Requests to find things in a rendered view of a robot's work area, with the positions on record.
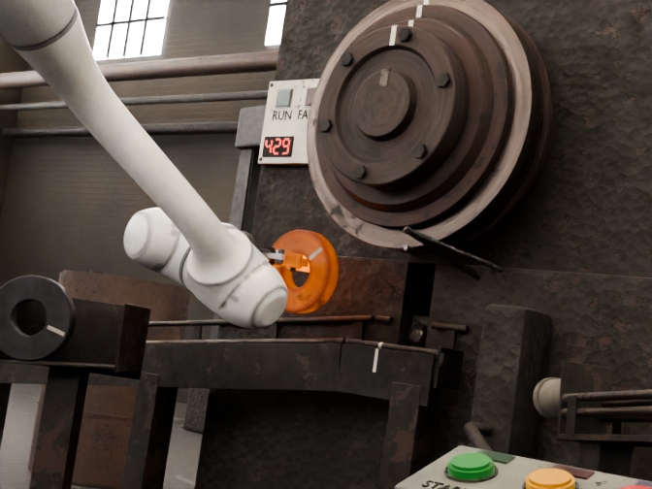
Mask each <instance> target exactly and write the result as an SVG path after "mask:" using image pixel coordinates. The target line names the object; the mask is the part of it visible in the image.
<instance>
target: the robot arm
mask: <svg viewBox="0 0 652 489"><path fill-rule="evenodd" d="M0 34H1V35H2V36H3V37H4V38H5V40H6V41H7V42H8V43H9V44H10V46H11V47H12V48H13V49H14V50H15V51H16V52H17V53H18V54H19V55H20V56H21V57H22V58H23V59H24V60H25V61H26V62H28V63H29V64H30V65H31V66H32V67H33V68H34V70H35V71H36V72H37V73H38V74H39V75H40V76H41V77H42V78H43V79H44V80H45V81H46V82H47V83H48V84H49V85H50V87H51V88H52V89H53V90H54V91H55V92H56V93H57V94H58V96H59V97H60V98H61V99H62V100H63V102H64V103H65V104H66V105H67V106H68V107H69V109H70V110H71V111H72V112H73V113H74V115H75V116H76V117H77V118H78V119H79V120H80V122H81V123H82V124H83V125H84V126H85V128H86V129H87V130H88V131H89V132H90V133H91V134H92V136H93V137H94V138H95V139H96V140H97V141H98V142H99V143H100V144H101V146H102V147H103V148H104V149H105V150H106V151H107V152H108V153H109V154H110V155H111V156H112V157H113V159H114V160H115V161H116V162H117V163H118V164H119V165H120V166H121V167H122V168H123V169H124V170H125V172H126V173H127V174H128V175H129V176H130V177H131V178H132V179H133V180H134V181H135V182H136V183H137V184H138V185H139V186H140V187H141V188H142V189H143V191H144V192H145V193H146V194H147V195H148V196H149V197H150V198H151V200H152V201H153V202H154V203H155V204H156V205H157V206H158V207H159V208H153V209H147V210H143V211H139V212H136V213H135V214H134V215H133V216H132V218H131V219H130V221H129V223H128V225H127V227H126V230H125V233H124V239H123V243H124V248H125V251H126V253H127V255H128V256H129V257H130V258H132V259H133V260H134V261H135V262H137V263H138V264H140V265H142V266H143V267H145V268H147V269H149V270H153V271H156V272H157V273H158V274H159V275H161V276H163V277H167V278H170V279H172V280H174V281H176V282H178V283H180V284H181V285H183V286H185V287H186V288H187V289H189V290H190V291H191V292H192V293H193V294H194V295H195V297H196V298H197V299H198V300H200V301H201V302H202V303H203V304H204V305H205V306H207V307H208V308H209V309H210V310H212V311H213V312H215V313H216V314H218V315H219V316H221V317H222V318H224V319H225V320H227V321H229V322H230V323H232V324H235V325H237V326H240V327H243V328H246V329H256V330H257V329H261V328H264V327H267V326H270V325H271V324H273V323H274V322H276V321H277V320H278V319H279V317H280V316H281V315H282V313H283V312H284V310H285V307H286V305H287V297H288V290H287V287H286V285H285V282H284V280H283V278H282V277H281V275H280V274H279V272H278V271H277V270H276V269H275V268H274V266H279V267H281V268H283V267H286V269H289V270H290V272H296V271H301V272H308V273H309V272H310V263H309V261H308V259H307V257H306V256H304V255H303V254H301V253H294V252H290V251H287V250H285V249H277V250H275V249H274V248H273V247H269V246H265V245H264V244H257V243H256V241H255V240H254V238H253V237H252V236H251V235H250V234H249V233H247V232H246V231H241V230H238V229H237V228H236V227H235V226H233V225H231V224H227V223H222V222H220V221H219V219H218V218H217V217H216V215H215V214H214V213H213V212H212V210H211V209H210V208H209V206H208V205H207V204H206V203H205V202H204V200H203V199H202V198H201V197H200V196H199V194H198V193H197V192H196V191H195V190H194V188H193V187H192V186H191V185H190V184H189V182H188V181H187V180H186V179H185V178H184V177H183V175H182V174H181V173H180V172H179V170H178V169H177V168H176V167H175V166H174V164H173V163H172V162H171V161H170V160H169V158H168V157H167V156H166V155H165V154H164V152H163V151H162V150H161V149H160V148H159V147H158V145H157V144H156V143H155V142H154V141H153V139H152V138H151V137H150V136H149V135H148V133H147V132H146V131H145V130H144V128H143V127H142V126H141V125H140V124H139V122H138V121H137V120H136V119H135V118H134V116H132V115H131V114H130V113H129V111H128V110H127V109H126V108H125V107H124V105H123V104H122V103H121V102H120V100H119V99H118V98H117V96H116V95H115V94H114V92H113V91H112V89H111V88H110V86H109V85H108V83H107V82H106V80H105V79H104V77H103V75H102V73H101V72H100V70H99V68H98V66H97V63H96V61H95V59H94V56H93V54H92V51H91V48H90V45H89V43H88V41H87V38H86V35H85V32H84V29H83V26H82V20H81V17H80V14H79V11H78V8H77V6H76V4H75V2H74V0H0Z"/></svg>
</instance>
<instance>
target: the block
mask: <svg viewBox="0 0 652 489"><path fill-rule="evenodd" d="M550 326H551V317H550V315H549V314H548V313H546V312H543V311H539V310H532V309H529V308H525V307H517V306H506V305H496V304H492V305H489V306H486V308H485V311H484V317H483V325H482V333H481V341H480V349H479V356H478V364H477V372H476V380H475V387H474V394H473V409H472V417H471V422H479V423H488V424H490V425H491V426H492V429H493V432H492V434H491V436H489V437H485V436H483V437H484V439H485V440H486V441H487V443H488V444H489V446H490V447H491V449H492V450H493V451H494V452H500V453H504V454H509V455H514V456H519V457H525V458H533V457H534V455H535V453H536V446H537V438H538V423H539V413H538V411H537V410H536V408H535V405H534V401H533V394H534V390H535V387H536V386H537V384H538V383H539V382H540V381H541V380H543V379H544V375H545V366H546V358H547V350H548V342H549V334H550Z"/></svg>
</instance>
